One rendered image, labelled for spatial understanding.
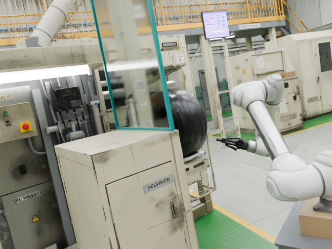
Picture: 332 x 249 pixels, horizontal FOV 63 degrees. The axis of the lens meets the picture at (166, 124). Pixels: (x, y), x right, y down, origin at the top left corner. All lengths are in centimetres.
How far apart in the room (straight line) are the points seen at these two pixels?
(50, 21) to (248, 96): 139
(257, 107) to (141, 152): 80
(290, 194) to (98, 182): 84
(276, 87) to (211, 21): 442
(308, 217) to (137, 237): 81
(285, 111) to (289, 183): 536
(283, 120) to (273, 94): 488
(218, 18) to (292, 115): 273
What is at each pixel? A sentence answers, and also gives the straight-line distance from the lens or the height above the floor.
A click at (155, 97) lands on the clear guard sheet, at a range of 122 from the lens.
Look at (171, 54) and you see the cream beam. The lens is 249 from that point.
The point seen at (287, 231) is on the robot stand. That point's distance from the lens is 157.
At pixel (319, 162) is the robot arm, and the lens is 146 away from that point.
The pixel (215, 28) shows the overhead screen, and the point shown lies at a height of 251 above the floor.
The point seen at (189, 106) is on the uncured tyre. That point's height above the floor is 130.
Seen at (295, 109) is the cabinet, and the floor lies 49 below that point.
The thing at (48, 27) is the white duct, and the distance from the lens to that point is 210.
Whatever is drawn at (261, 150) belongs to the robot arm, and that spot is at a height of 89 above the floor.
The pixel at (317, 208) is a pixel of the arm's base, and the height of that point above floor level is 76.
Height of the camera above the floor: 144
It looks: 7 degrees down
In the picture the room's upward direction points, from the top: 10 degrees counter-clockwise
